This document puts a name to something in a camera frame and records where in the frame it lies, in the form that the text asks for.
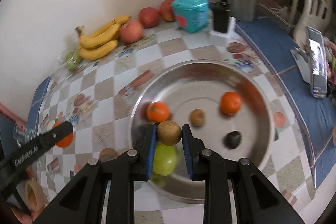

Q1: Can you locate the black power adapter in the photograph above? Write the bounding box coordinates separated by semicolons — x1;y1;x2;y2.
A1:
209;0;231;21

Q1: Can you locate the middle red apple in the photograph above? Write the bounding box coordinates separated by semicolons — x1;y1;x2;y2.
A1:
138;7;161;28

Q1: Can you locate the person hand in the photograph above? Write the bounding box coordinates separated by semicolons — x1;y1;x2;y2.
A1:
10;177;47;223

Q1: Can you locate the yellow banana bunch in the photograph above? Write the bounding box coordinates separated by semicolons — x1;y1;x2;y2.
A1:
75;15;131;61

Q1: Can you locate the right red apple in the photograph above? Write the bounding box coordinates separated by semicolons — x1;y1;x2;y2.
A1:
159;0;175;22

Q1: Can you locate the checkered fruit tablecloth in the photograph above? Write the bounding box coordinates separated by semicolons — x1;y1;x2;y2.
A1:
28;16;335;223

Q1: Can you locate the front red apple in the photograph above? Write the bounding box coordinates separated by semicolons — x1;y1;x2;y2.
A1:
120;20;144;44

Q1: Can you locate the large steel tray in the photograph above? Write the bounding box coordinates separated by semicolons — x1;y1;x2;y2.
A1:
129;60;276;205

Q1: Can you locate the red apple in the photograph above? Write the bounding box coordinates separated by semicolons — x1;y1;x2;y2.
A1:
120;20;144;44
159;0;175;22
138;7;161;28

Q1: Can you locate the bag of green fruits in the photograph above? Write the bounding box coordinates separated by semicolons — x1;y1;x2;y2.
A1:
58;50;83;72

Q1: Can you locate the teal toy box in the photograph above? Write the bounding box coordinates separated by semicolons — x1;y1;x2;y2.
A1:
171;0;209;34

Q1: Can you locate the orange tangerine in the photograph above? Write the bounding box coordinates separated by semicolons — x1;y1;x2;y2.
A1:
52;121;74;148

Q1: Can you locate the glass mug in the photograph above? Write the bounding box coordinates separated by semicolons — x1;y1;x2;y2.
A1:
13;122;37;145

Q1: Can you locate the smartphone on stand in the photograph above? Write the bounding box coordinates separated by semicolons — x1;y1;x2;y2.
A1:
290;26;327;98

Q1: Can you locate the white plastic chair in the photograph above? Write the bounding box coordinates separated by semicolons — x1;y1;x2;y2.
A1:
293;0;333;49

